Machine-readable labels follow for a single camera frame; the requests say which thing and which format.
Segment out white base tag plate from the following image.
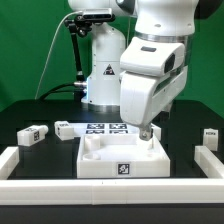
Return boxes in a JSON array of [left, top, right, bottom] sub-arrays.
[[71, 123, 138, 137]]

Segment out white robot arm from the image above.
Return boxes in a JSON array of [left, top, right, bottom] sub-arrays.
[[68, 0, 199, 141]]

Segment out white camera cable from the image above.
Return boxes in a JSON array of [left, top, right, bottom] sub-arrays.
[[34, 10, 84, 100]]

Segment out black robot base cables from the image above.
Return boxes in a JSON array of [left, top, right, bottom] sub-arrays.
[[39, 81, 88, 101]]

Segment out grey camera on mount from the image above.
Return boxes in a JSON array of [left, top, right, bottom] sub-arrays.
[[82, 8, 112, 20]]

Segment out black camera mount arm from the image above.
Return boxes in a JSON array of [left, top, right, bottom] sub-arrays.
[[64, 16, 92, 81]]

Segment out white U-shaped fence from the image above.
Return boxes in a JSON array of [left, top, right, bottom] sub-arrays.
[[0, 147, 224, 205]]

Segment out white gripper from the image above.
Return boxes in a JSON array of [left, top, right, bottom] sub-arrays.
[[120, 37, 188, 141]]

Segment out white square tabletop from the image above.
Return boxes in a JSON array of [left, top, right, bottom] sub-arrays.
[[76, 134, 170, 178]]

